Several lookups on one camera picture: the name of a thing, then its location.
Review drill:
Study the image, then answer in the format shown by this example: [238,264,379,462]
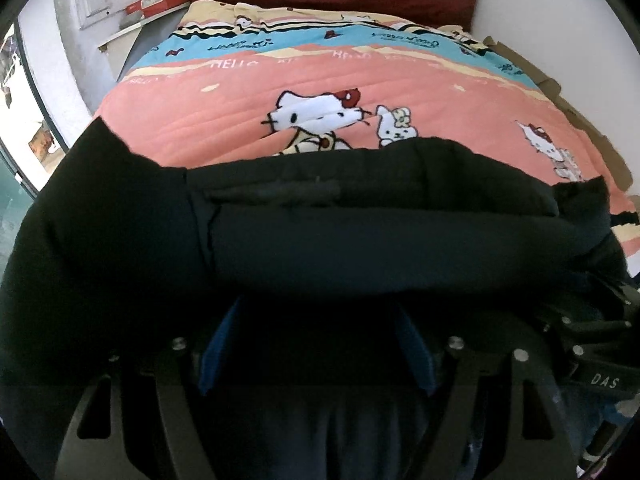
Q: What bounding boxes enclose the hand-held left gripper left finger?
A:
[54,297,241,480]

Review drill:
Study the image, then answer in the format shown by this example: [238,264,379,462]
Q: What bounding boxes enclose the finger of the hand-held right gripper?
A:
[542,310,640,350]
[595,277,640,312]

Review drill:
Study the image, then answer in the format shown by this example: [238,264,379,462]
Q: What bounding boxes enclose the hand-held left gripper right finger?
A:
[395,307,583,480]

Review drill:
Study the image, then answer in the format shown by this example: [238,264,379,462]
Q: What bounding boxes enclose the black jacket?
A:
[0,116,632,480]

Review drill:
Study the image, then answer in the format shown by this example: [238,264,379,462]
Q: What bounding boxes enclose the printed cartoon blanket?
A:
[92,0,640,256]

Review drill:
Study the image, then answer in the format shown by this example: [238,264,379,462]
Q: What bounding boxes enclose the glass window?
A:
[0,22,68,221]

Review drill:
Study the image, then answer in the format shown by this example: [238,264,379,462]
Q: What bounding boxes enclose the red box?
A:
[125,0,166,15]

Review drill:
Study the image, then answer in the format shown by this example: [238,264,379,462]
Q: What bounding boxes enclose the white wall shelf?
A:
[97,7,191,53]

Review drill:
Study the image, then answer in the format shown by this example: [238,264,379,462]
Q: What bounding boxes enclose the white wall switch panel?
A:
[77,0,113,31]

